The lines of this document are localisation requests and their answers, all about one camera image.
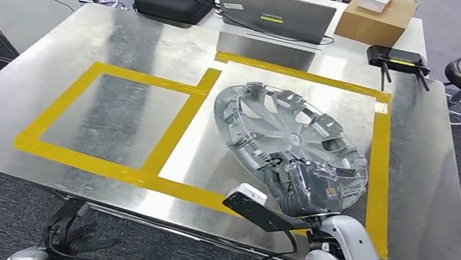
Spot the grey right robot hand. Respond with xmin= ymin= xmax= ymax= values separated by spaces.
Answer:
xmin=261 ymin=154 xmax=349 ymax=225

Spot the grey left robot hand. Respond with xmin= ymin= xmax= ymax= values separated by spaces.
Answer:
xmin=49 ymin=217 xmax=121 ymax=260

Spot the grey plastic wheel hubcap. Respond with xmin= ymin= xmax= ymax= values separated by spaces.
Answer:
xmin=201 ymin=77 xmax=379 ymax=219

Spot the steel workbench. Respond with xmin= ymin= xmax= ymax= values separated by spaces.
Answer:
xmin=0 ymin=0 xmax=461 ymax=260

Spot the black router with antennas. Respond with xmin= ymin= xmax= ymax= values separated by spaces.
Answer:
xmin=361 ymin=43 xmax=435 ymax=98

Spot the brown cardboard box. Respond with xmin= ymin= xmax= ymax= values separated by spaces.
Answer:
xmin=333 ymin=0 xmax=420 ymax=51

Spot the grey laptop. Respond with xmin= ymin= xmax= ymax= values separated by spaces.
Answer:
xmin=210 ymin=0 xmax=340 ymax=47

